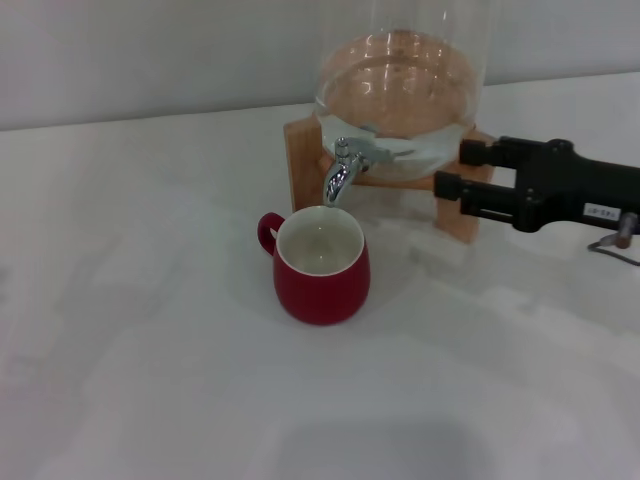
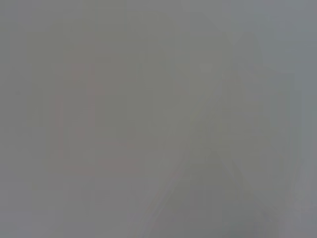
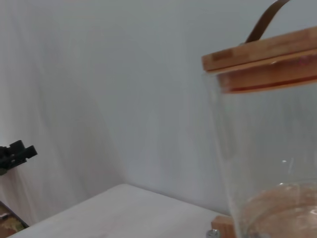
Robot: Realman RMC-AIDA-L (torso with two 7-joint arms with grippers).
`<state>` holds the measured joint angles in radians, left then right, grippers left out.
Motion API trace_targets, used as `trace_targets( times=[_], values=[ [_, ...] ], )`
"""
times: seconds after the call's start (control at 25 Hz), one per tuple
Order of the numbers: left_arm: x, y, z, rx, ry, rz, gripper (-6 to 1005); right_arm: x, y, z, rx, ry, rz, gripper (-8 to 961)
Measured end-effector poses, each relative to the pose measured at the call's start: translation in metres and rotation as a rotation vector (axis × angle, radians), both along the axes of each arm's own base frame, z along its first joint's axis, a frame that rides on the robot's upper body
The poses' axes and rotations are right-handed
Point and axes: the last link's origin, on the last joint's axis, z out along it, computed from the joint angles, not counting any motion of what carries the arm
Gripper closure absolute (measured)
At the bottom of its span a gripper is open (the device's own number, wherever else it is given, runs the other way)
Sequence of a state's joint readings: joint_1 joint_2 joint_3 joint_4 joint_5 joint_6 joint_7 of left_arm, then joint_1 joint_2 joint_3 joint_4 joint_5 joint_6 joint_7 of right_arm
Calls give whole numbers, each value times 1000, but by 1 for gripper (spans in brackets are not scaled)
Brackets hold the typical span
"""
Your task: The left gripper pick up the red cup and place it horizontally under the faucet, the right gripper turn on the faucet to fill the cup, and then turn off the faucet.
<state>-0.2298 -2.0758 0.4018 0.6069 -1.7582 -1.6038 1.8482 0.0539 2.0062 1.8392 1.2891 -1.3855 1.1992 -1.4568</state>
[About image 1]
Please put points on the wooden dispenser stand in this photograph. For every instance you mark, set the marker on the wooden dispenser stand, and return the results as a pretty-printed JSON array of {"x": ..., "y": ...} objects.
[{"x": 300, "y": 165}]

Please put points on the chrome faucet tap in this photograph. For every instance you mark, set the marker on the chrome faucet tap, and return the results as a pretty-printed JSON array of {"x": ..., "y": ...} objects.
[{"x": 337, "y": 177}]

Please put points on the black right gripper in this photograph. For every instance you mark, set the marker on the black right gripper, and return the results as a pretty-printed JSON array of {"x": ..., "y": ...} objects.
[{"x": 565, "y": 190}]

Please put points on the clear glass dispenser jar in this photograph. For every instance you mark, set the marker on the clear glass dispenser jar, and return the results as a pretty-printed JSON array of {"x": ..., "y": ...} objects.
[{"x": 400, "y": 75}]

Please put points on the red ceramic cup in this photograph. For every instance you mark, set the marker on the red ceramic cup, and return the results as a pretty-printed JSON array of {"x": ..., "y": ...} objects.
[{"x": 320, "y": 290}]

